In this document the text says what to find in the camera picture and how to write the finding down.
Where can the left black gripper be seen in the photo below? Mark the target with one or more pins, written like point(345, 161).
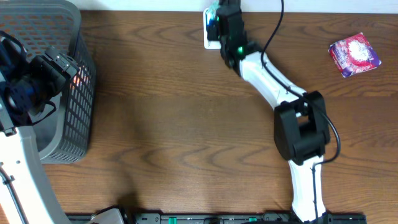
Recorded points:
point(62, 62)

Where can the purple pink snack packet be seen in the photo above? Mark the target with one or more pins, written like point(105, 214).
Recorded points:
point(354, 55)

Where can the green snack packet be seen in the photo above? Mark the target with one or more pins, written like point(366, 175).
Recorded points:
point(210, 13)

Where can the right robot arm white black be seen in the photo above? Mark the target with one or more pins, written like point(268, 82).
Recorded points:
point(301, 129)

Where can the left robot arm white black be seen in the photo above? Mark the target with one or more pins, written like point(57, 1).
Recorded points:
point(26, 193)

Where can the white barcode scanner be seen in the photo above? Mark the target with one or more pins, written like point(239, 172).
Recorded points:
point(208, 44)

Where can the orange snack packet in basket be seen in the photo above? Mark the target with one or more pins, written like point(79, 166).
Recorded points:
point(79, 79)

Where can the grey plastic mesh basket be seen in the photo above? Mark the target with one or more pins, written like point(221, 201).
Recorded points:
point(63, 135)

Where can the black mounting rail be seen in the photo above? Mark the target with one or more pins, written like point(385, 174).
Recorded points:
point(156, 218)

